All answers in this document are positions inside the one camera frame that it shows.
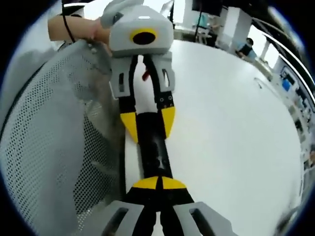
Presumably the black cable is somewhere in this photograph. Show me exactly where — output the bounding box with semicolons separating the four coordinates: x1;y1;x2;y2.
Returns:
61;0;76;44

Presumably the black monitor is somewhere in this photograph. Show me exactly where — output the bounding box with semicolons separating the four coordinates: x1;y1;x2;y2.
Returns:
191;0;222;13

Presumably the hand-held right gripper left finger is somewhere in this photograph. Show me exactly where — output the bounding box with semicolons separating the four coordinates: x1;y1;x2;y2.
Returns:
100;176;160;236

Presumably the black remote control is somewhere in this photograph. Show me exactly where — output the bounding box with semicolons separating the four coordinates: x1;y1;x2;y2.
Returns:
136;111;174;181

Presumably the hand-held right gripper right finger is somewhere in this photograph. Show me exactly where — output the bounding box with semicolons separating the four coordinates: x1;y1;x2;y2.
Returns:
158;176;238;236

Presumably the grey mesh bag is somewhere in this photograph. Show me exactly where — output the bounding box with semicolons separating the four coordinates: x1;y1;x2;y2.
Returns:
0;40;128;236

